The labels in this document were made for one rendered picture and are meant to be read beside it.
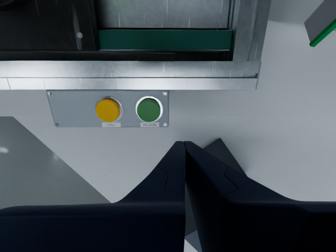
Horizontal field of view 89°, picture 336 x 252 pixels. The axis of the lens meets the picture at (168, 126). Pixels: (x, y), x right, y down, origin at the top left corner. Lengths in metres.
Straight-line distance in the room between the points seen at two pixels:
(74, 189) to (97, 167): 1.36
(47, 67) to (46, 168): 1.54
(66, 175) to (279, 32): 1.72
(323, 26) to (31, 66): 0.41
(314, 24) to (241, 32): 0.09
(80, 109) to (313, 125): 0.53
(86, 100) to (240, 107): 0.33
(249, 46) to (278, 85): 0.17
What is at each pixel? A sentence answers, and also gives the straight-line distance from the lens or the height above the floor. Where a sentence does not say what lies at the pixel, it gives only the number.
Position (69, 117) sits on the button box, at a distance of 0.35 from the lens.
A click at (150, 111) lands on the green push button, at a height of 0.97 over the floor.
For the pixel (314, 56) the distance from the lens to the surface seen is 0.50.
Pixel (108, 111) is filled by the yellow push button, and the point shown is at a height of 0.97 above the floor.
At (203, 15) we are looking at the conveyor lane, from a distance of 0.35.
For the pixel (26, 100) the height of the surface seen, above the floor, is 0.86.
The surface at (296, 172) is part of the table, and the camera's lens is 0.61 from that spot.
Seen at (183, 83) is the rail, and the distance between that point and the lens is 0.30.
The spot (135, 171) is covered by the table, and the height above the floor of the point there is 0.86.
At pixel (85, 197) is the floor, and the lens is 1.89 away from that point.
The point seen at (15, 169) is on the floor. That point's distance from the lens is 2.01.
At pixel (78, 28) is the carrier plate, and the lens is 0.31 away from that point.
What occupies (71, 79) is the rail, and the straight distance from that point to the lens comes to 0.33.
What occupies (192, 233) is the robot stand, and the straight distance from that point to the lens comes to 0.32.
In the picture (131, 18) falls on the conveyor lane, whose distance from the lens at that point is 0.35.
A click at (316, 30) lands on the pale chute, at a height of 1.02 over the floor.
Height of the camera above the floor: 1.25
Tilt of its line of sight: 69 degrees down
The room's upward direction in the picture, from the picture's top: 179 degrees clockwise
